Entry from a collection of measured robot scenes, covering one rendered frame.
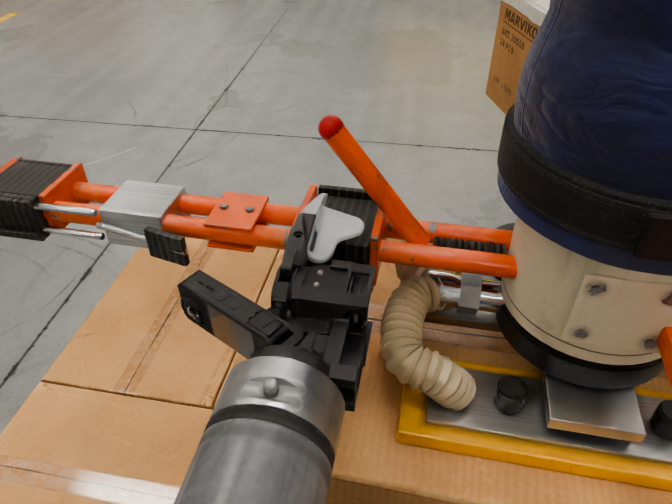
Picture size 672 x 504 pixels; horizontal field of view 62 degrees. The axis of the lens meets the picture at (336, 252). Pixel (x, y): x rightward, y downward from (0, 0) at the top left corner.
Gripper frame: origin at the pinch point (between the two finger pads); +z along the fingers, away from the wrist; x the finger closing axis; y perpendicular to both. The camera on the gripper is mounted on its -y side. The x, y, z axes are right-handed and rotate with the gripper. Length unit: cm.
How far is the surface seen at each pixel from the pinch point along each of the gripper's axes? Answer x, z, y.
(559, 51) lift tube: 21.0, -4.9, 18.4
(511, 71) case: -42, 163, 36
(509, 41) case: -33, 169, 34
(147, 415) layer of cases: -66, 17, -41
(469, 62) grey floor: -119, 389, 32
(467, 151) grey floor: -120, 248, 31
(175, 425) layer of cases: -66, 16, -34
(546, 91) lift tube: 18.4, -5.4, 18.1
